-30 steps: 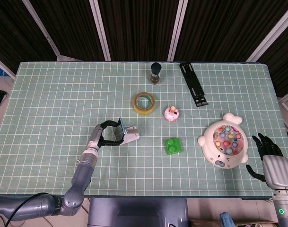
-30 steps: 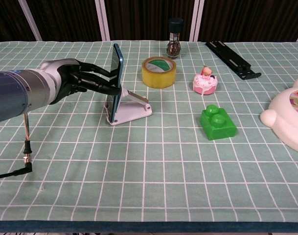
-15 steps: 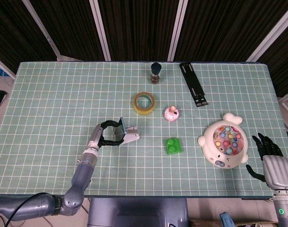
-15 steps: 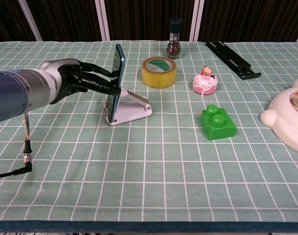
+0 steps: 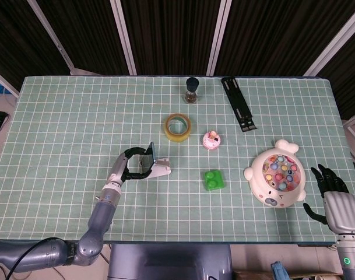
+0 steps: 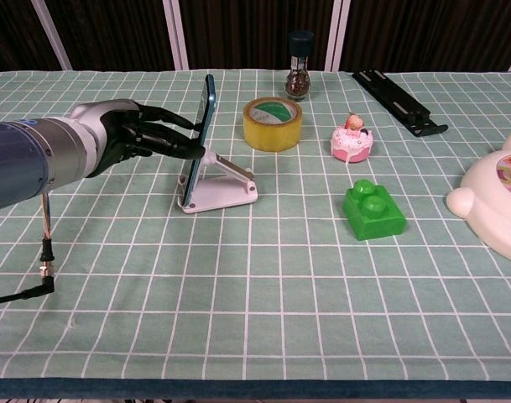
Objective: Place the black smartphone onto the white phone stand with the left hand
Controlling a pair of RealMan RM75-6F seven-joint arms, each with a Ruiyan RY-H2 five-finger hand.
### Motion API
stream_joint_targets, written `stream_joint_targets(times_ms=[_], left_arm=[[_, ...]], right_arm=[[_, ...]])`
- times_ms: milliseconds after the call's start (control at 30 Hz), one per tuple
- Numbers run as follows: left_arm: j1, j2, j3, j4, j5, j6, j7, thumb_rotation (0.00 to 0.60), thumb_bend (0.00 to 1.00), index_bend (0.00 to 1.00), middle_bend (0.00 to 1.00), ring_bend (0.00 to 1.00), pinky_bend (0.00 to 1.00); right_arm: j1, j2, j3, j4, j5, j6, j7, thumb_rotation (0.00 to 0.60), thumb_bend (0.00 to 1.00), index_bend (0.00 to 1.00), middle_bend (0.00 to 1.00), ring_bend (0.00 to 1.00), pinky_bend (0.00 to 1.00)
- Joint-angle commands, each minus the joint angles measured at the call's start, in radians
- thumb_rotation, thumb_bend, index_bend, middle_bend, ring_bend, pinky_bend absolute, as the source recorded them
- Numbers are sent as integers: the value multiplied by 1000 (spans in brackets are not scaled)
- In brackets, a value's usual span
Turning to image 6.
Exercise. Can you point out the left black-fingered silver robot hand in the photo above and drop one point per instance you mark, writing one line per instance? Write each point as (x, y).
(121, 134)

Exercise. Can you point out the black smartphone with blue frame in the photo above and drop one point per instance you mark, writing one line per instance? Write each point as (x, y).
(204, 113)

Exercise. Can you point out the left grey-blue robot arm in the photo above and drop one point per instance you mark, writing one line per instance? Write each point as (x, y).
(24, 159)

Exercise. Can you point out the white folding phone stand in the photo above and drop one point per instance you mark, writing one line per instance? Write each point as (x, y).
(225, 195)

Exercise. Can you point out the black folded laptop stand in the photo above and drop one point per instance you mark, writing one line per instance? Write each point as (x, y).
(397, 101)

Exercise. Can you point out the yellow packing tape roll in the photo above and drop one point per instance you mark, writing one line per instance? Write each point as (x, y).
(272, 134)

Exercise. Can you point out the glass pepper grinder black cap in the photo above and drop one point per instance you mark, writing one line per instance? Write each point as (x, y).
(299, 84)

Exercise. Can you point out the green checked tablecloth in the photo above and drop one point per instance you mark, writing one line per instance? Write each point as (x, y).
(238, 294)

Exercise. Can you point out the pink toy cake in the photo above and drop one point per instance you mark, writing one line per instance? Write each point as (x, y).
(351, 144)

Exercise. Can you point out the green two-stud building block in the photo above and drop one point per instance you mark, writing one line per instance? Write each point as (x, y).
(372, 218)

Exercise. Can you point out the white bear fishing game toy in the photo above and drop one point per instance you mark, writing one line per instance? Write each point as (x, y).
(490, 197)

